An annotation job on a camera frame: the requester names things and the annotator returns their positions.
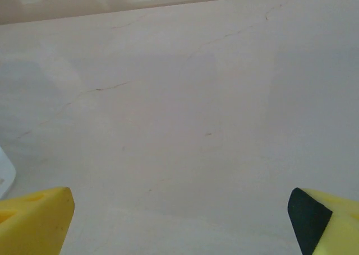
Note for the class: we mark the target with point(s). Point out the lavender t-shirt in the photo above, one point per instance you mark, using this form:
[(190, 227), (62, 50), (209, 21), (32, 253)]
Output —
[(5, 171)]

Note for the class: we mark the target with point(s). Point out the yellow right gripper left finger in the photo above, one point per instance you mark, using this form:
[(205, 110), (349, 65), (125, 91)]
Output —
[(33, 224)]

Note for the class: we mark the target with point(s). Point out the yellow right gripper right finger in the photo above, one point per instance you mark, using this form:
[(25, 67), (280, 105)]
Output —
[(333, 227)]

